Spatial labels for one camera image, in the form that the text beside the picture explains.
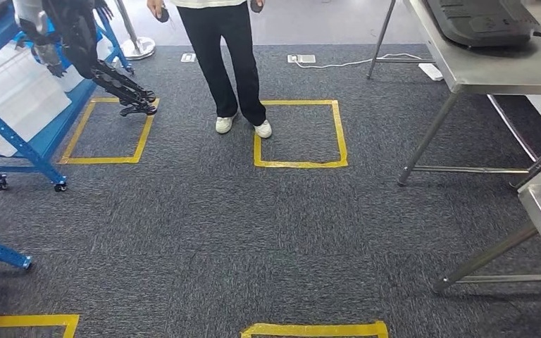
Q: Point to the white power strip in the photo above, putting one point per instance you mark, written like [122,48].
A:
[431,71]

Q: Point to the black humanoid robot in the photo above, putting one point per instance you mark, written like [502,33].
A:
[79,42]

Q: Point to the metal floor outlet box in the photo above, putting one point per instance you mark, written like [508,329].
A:
[302,59]
[188,57]

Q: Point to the chrome stanchion with round base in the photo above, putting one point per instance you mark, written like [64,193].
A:
[135,44]

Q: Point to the black handheld controller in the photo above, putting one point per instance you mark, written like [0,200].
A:
[163,15]
[256,5]

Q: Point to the person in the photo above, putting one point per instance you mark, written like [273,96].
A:
[228,60]

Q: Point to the black car trim part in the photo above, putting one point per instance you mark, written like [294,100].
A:
[480,23]

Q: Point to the large translucent storage bin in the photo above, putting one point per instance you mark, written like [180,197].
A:
[14,98]

